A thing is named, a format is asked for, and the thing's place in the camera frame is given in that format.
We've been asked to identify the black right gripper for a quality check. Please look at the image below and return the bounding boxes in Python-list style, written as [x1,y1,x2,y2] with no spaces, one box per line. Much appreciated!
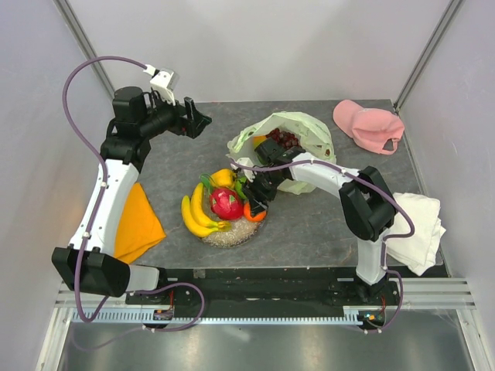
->
[241,168,285,216]

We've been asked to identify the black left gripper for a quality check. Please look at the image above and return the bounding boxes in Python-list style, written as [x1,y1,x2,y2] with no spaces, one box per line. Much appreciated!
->
[138,90,211,139]

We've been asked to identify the orange fake orange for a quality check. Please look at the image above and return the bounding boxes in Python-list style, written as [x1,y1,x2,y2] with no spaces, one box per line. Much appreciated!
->
[243,202,267,223]

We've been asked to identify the green fake apple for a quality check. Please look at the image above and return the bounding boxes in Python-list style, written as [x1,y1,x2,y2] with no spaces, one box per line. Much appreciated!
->
[234,176,248,200]

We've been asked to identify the red fake dragon fruit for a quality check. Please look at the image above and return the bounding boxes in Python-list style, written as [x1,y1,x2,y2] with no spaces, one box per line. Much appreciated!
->
[200,174,244,221]

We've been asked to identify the yellow fake bell pepper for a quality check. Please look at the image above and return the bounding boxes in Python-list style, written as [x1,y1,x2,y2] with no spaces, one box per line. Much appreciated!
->
[210,168,236,189]

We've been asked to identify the yellow fake banana bunch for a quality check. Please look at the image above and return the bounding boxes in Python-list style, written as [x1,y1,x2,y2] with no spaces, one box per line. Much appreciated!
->
[181,182,230,238]

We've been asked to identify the dark red fake grapes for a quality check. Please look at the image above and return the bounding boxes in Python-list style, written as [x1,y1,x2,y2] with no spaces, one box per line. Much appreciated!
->
[266,128,299,149]

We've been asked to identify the translucent green plastic bag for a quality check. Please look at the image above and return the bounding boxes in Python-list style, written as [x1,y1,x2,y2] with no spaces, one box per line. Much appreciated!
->
[226,111,336,195]

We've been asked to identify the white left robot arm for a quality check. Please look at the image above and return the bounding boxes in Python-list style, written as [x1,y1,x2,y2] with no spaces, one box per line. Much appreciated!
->
[52,87,211,304]

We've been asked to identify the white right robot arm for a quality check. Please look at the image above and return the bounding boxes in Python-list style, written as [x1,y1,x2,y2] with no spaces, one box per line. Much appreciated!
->
[234,139,396,305]

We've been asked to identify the speckled glass plate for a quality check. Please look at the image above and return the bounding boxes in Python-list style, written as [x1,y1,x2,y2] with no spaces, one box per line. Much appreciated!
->
[200,186,263,248]

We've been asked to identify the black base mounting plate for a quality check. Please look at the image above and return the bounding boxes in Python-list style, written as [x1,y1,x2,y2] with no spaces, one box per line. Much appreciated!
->
[125,267,400,317]

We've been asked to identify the orange cloth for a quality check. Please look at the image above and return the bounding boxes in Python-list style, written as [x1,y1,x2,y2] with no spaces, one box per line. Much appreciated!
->
[114,182,166,264]

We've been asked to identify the pink baseball cap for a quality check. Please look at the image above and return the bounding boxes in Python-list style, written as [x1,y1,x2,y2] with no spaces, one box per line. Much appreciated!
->
[333,100,405,155]

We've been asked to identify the white folded towel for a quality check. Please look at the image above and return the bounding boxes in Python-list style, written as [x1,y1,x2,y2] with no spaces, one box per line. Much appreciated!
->
[387,192,446,276]

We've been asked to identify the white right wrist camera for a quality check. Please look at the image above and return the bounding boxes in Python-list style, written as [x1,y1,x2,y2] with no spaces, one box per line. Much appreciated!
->
[230,157,256,182]

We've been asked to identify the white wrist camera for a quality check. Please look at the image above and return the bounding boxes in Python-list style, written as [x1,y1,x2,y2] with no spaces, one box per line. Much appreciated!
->
[230,157,256,182]
[144,64,179,106]

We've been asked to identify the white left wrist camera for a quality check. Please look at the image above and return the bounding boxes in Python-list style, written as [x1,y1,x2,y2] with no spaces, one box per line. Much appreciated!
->
[144,64,179,106]

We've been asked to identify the grey slotted cable duct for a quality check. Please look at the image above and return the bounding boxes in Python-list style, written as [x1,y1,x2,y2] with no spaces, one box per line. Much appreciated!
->
[93,308,363,325]

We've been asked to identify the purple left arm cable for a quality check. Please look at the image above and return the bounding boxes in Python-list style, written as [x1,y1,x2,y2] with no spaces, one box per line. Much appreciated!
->
[63,56,205,351]

